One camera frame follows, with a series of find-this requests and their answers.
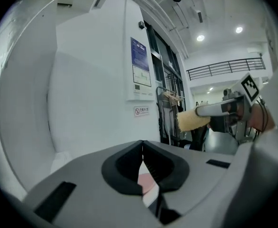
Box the hanging beige garment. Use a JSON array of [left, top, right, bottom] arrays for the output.
[[162, 90, 180, 114]]

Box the grey chair back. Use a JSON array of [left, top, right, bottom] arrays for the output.
[[204, 129, 240, 155]]

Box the white floor plan poster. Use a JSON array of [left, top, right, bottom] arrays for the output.
[[132, 64, 152, 88]]

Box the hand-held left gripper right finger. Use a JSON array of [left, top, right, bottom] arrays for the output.
[[143, 140, 237, 228]]

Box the black clothes rack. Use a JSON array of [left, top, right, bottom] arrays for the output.
[[156, 86, 186, 145]]

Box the black balcony railing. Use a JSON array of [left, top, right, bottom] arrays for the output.
[[186, 57, 266, 81]]

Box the yellow sponge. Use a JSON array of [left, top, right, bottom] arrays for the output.
[[176, 110, 212, 133]]

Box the blue wall poster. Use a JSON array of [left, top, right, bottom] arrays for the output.
[[130, 37, 150, 72]]

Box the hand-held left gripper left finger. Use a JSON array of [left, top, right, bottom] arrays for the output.
[[22, 140, 161, 228]]

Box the person's right forearm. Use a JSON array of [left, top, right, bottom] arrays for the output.
[[248, 102, 276, 134]]

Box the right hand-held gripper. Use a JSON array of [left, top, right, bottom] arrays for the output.
[[195, 72, 266, 143]]

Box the black cable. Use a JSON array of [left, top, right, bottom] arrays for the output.
[[254, 98, 270, 141]]

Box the no-smoking wall sign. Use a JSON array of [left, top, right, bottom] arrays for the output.
[[134, 106, 150, 117]]

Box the black framed glass door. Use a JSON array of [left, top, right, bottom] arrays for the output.
[[143, 20, 190, 143]]

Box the person's white shirt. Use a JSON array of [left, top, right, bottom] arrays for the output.
[[233, 64, 278, 228]]

